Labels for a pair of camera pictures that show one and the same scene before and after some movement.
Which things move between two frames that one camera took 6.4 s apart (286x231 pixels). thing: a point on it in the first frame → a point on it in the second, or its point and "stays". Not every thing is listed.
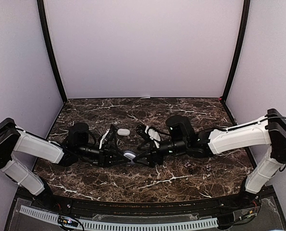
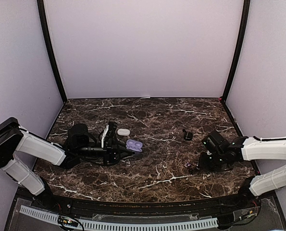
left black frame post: [51, 42] stays
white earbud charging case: [123, 132] stays
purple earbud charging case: [130, 155] → [131, 145]
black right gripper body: [155, 153] → [213, 163]
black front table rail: [209, 207] stays
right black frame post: [242, 36] stays
